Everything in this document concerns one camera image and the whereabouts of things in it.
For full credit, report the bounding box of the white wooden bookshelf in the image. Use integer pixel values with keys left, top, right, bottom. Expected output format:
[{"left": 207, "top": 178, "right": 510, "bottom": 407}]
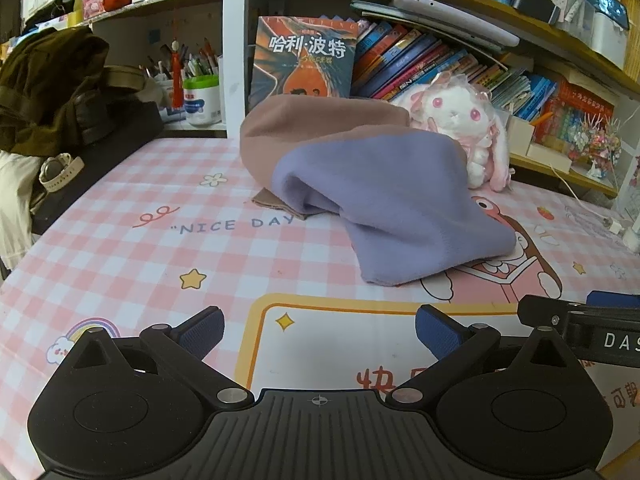
[{"left": 20, "top": 0, "right": 640, "bottom": 198}]

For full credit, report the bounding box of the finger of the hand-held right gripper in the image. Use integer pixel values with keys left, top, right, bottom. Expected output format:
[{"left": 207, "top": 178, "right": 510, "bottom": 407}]
[
  {"left": 517, "top": 294, "right": 571, "bottom": 332},
  {"left": 586, "top": 290, "right": 640, "bottom": 311}
]

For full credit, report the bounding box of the beige cloth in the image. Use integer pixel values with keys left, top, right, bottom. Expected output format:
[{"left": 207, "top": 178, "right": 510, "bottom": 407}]
[{"left": 0, "top": 150, "right": 46, "bottom": 271}]

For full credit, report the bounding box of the upright illustrated book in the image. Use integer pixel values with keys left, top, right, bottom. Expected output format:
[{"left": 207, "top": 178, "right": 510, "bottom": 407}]
[{"left": 248, "top": 15, "right": 358, "bottom": 111}]

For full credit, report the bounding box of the black bag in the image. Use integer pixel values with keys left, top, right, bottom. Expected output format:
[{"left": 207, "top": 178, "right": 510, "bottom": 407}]
[{"left": 30, "top": 100, "right": 163, "bottom": 236}]

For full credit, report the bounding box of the white flat tablet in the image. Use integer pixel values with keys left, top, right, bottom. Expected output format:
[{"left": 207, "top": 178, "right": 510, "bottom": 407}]
[{"left": 392, "top": 0, "right": 521, "bottom": 51}]

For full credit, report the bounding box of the bunch of pens and pencils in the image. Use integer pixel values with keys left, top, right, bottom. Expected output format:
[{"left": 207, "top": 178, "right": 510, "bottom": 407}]
[{"left": 140, "top": 42, "right": 221, "bottom": 82}]

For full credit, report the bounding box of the white wristwatch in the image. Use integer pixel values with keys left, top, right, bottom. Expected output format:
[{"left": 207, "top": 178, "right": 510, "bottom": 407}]
[{"left": 39, "top": 152, "right": 86, "bottom": 193}]

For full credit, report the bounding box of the white pink plush bunny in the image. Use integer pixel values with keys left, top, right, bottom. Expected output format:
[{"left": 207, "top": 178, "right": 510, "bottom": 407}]
[{"left": 390, "top": 72, "right": 516, "bottom": 193}]

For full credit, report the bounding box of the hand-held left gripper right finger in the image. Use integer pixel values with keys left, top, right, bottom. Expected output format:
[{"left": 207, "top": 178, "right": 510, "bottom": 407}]
[{"left": 385, "top": 304, "right": 581, "bottom": 408}]

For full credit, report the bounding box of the white cable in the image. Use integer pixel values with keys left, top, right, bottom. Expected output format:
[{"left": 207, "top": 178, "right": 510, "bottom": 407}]
[{"left": 550, "top": 162, "right": 616, "bottom": 223}]

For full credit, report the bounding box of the row of colourful books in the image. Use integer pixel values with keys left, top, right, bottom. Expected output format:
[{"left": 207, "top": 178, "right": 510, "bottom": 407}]
[{"left": 350, "top": 20, "right": 558, "bottom": 121}]

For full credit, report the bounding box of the purple and mauve sweater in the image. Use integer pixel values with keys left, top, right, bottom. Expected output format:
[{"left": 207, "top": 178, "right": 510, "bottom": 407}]
[{"left": 239, "top": 94, "right": 517, "bottom": 288}]

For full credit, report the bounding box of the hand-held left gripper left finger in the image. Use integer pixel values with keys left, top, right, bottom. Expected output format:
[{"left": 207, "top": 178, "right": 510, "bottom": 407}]
[{"left": 62, "top": 306, "right": 256, "bottom": 411}]

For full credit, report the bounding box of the red tassel ornament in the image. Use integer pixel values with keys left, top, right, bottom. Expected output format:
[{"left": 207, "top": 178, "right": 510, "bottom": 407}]
[{"left": 169, "top": 40, "right": 187, "bottom": 110}]

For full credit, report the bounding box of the red orange boxed book set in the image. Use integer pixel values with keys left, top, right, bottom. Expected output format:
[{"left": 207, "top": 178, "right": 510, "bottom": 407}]
[{"left": 542, "top": 80, "right": 617, "bottom": 148}]

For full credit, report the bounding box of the white storage box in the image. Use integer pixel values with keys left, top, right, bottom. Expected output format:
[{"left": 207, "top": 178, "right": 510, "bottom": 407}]
[{"left": 590, "top": 7, "right": 629, "bottom": 72}]

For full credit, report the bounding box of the tall white cardboard box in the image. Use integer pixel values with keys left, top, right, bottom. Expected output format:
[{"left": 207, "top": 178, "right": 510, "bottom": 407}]
[{"left": 507, "top": 114, "right": 536, "bottom": 157}]

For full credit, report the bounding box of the olive green jacket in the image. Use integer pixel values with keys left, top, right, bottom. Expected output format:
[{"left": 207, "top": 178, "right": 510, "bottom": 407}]
[{"left": 0, "top": 25, "right": 143, "bottom": 153}]

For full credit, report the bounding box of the white jar with green lid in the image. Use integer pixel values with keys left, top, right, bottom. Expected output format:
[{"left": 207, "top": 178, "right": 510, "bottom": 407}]
[{"left": 182, "top": 75, "right": 222, "bottom": 128}]

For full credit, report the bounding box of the glittery flower bouquet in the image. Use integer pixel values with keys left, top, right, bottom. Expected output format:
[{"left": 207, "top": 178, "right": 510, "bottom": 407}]
[{"left": 570, "top": 112, "right": 623, "bottom": 181}]

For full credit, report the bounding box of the low white cardboard box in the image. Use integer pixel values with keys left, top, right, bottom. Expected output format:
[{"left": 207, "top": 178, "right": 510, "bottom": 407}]
[{"left": 525, "top": 142, "right": 573, "bottom": 173}]

